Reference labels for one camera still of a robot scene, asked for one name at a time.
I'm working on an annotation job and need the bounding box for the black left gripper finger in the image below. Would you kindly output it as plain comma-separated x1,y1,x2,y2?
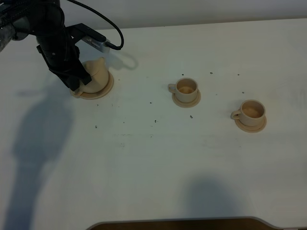
62,76,80,91

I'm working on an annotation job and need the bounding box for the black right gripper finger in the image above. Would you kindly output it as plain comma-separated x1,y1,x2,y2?
79,69,92,84

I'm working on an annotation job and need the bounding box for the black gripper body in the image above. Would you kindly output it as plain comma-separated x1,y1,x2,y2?
36,26,84,79

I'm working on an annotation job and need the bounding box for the beige teapot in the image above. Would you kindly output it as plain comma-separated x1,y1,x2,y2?
71,57,109,97

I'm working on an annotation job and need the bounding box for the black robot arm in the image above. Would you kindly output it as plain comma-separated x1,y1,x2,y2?
0,0,92,91

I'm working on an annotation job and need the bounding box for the beige teapot saucer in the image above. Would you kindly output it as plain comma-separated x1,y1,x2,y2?
69,72,114,100

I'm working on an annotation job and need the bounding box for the beige middle teacup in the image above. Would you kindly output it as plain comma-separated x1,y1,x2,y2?
168,78,199,103

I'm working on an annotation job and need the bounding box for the beige teacup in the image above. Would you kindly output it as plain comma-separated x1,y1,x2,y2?
230,100,266,127
168,78,199,103

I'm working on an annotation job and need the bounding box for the beige middle saucer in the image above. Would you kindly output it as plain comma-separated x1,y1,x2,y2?
172,90,201,108

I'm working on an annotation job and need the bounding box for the beige right saucer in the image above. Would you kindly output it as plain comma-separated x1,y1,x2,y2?
235,117,267,133

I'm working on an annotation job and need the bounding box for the beige right teacup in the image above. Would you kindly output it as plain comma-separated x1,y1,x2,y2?
230,100,266,127

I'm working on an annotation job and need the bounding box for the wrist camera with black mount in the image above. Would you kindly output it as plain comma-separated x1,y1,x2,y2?
67,23,110,53

